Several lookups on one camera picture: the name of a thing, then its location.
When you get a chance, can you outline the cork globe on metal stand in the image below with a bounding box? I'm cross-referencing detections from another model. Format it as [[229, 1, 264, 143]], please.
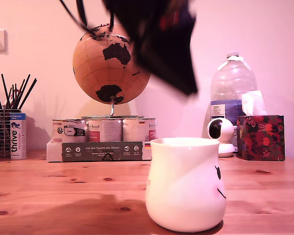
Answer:
[[72, 23, 151, 120]]

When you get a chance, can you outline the large clear water bottle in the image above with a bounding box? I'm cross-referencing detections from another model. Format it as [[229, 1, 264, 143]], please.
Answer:
[[202, 51, 258, 145]]

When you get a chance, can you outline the tin can with label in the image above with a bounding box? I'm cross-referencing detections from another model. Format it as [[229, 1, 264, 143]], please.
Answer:
[[87, 118, 123, 143], [122, 117, 157, 142], [51, 119, 88, 144]]

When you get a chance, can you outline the white paper tissue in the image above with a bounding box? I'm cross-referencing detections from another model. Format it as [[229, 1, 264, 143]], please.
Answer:
[[241, 90, 268, 117]]

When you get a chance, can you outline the cardboard can tray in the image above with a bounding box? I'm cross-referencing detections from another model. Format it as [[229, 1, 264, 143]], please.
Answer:
[[46, 141, 153, 163]]

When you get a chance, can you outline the floral tissue box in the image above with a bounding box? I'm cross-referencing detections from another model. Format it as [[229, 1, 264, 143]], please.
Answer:
[[236, 114, 286, 162]]

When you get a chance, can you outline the white mug with face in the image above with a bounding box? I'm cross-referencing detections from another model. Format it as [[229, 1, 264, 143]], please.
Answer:
[[145, 137, 227, 233]]

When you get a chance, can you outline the white thrive tube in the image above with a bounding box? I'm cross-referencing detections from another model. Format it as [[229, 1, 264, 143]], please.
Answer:
[[10, 113, 27, 160]]

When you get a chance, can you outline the small white round camera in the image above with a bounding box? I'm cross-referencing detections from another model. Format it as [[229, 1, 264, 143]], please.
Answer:
[[207, 118, 236, 158]]

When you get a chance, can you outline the wire mesh basket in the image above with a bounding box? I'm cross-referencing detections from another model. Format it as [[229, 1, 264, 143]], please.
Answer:
[[0, 109, 12, 157]]

